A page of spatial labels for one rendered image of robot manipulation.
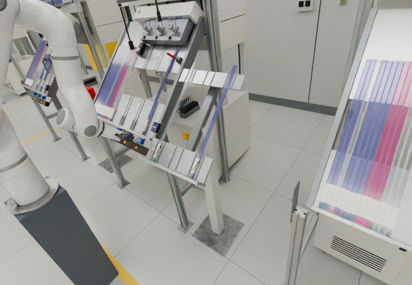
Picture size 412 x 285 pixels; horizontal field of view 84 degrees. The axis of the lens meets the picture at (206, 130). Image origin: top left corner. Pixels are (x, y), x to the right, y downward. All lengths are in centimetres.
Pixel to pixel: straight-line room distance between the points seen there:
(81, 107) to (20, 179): 36
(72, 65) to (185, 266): 120
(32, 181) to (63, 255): 39
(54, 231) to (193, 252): 77
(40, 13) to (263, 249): 152
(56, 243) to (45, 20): 89
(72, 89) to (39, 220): 54
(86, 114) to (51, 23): 31
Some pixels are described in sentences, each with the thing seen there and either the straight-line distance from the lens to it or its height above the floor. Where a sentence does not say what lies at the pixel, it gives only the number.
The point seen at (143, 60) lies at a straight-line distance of 152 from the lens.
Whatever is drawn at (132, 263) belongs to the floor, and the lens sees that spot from 166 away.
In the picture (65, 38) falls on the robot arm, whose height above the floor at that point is 126.
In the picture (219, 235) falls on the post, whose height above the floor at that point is 1.
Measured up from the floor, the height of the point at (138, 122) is 76.
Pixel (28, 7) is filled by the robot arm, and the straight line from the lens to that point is 102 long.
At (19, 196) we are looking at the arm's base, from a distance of 116.
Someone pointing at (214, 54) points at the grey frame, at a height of 102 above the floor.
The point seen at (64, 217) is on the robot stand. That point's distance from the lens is 122.
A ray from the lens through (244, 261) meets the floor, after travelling 152.
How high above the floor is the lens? 134
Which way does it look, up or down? 32 degrees down
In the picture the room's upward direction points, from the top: 8 degrees counter-clockwise
